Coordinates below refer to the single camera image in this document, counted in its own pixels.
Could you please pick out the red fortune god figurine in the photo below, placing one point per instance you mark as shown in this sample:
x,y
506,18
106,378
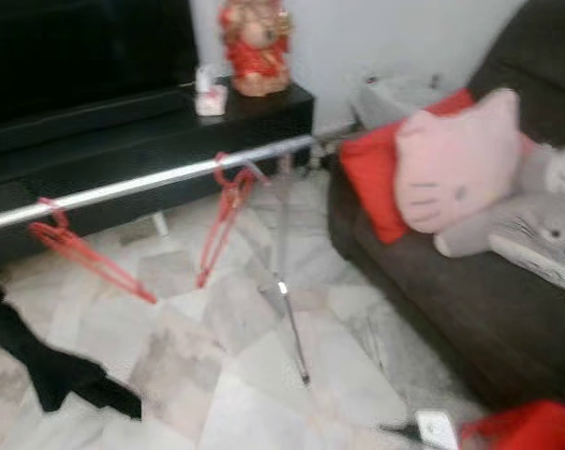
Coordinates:
x,y
256,52

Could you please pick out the grey white plush toy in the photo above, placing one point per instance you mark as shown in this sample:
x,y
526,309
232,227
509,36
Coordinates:
x,y
535,230

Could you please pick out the black television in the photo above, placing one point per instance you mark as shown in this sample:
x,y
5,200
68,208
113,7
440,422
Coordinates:
x,y
76,47

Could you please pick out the red plastic stool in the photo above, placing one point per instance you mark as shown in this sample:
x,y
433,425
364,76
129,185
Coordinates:
x,y
535,427

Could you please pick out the red cushion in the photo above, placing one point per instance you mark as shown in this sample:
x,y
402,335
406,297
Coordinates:
x,y
371,178

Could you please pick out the red plastic hanger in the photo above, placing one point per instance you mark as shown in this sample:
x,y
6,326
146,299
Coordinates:
x,y
76,246
228,202

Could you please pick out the silver clothes rack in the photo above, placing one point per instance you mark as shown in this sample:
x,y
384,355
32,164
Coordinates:
x,y
123,192

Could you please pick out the black soundbar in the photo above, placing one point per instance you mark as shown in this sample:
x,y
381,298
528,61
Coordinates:
x,y
76,122

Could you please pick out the black logo T-shirt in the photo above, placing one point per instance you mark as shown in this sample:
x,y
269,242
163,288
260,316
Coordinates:
x,y
57,370

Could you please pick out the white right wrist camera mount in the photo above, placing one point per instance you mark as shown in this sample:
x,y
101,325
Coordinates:
x,y
438,431

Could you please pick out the pink cat face cushion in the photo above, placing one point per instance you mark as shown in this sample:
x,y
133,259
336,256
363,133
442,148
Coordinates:
x,y
455,164

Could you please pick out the white pink tissue box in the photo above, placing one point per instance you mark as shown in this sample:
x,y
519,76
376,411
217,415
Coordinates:
x,y
210,98

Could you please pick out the dark brown sofa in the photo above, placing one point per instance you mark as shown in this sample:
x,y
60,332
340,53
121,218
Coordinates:
x,y
432,300

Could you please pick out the lace covered side table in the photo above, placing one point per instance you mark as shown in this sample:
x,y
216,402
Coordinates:
x,y
394,94

